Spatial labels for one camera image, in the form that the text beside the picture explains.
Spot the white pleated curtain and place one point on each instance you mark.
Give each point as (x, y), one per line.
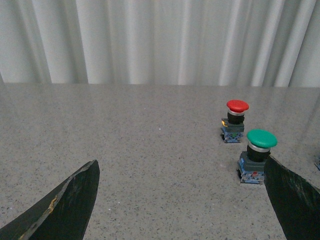
(269, 43)

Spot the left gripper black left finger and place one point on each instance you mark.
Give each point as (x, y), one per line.
(63, 214)

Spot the red mushroom push button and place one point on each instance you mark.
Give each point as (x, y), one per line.
(233, 126)

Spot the green mushroom push button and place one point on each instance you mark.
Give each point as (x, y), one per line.
(251, 163)

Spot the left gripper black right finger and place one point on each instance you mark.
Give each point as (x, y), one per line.
(295, 201)

